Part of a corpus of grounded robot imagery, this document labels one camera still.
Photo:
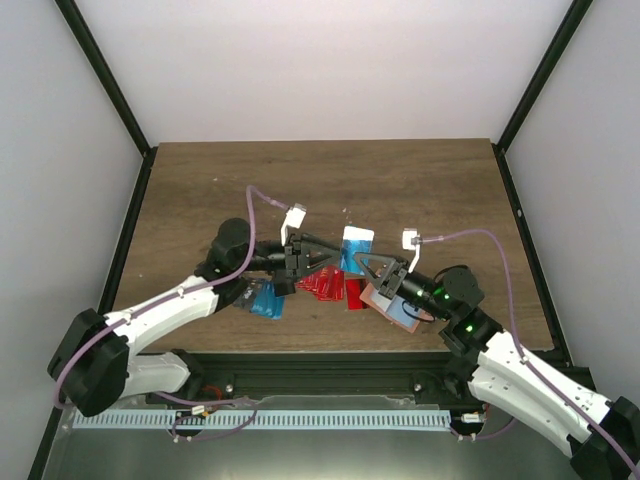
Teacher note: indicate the right black frame post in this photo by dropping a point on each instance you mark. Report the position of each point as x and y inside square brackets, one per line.
[560, 41]

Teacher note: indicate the lone red card magnetic stripe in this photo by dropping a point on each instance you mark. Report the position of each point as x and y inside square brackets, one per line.
[354, 288]

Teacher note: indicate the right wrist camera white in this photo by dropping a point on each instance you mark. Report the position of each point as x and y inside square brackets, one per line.
[412, 241]

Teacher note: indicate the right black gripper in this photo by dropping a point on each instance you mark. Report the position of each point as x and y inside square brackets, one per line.
[389, 289]

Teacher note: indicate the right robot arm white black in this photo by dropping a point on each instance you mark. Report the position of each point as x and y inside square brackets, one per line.
[600, 436]

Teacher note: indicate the light blue slotted cable duct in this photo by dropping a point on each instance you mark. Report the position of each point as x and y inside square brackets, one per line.
[416, 420]

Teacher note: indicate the blue card pile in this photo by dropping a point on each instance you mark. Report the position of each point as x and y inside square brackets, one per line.
[266, 303]

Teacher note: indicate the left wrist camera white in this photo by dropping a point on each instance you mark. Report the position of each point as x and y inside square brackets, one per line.
[293, 219]

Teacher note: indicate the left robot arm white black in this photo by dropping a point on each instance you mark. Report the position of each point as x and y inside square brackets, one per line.
[100, 360]

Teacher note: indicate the left black frame post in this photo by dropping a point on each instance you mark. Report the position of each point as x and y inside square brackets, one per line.
[81, 31]

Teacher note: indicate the black card pile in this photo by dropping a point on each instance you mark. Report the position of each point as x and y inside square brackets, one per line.
[247, 298]

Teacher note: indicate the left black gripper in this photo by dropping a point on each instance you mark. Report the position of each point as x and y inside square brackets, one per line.
[298, 262]

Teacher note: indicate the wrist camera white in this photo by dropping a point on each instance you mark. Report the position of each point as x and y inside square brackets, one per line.
[293, 219]
[412, 241]

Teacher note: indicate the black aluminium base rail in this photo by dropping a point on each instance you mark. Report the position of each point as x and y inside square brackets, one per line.
[428, 377]

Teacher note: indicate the single blue card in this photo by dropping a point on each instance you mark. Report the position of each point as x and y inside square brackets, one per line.
[354, 240]

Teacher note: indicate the black frame post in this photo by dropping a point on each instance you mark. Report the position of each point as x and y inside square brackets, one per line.
[81, 31]
[560, 41]

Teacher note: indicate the pink leather card holder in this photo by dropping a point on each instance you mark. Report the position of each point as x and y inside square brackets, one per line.
[397, 311]

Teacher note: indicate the red VIP card pile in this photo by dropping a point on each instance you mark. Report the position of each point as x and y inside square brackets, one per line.
[327, 284]

